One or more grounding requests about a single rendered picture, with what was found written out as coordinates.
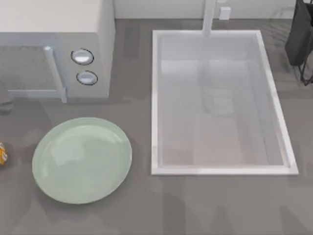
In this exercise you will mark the pale green plate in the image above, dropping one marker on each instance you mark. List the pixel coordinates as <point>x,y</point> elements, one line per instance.
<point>82,160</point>

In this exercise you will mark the microwave door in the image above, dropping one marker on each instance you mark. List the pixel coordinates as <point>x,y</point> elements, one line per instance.
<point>22,68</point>

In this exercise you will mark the large microwave knob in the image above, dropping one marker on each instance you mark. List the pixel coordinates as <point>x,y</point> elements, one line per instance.
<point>82,56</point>

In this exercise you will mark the small microwave knob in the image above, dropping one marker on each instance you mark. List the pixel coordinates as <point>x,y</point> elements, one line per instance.
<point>87,77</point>

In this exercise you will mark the pale microwave oven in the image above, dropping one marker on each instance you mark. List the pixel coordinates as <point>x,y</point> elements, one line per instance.
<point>102,61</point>

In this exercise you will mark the white sink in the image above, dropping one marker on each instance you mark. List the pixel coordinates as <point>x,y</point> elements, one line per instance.
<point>217,102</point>

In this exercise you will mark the orange and white packet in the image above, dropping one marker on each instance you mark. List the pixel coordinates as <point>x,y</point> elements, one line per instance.
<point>2,153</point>

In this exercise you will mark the tall white tap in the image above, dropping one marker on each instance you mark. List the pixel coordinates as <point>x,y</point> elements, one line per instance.
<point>208,17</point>

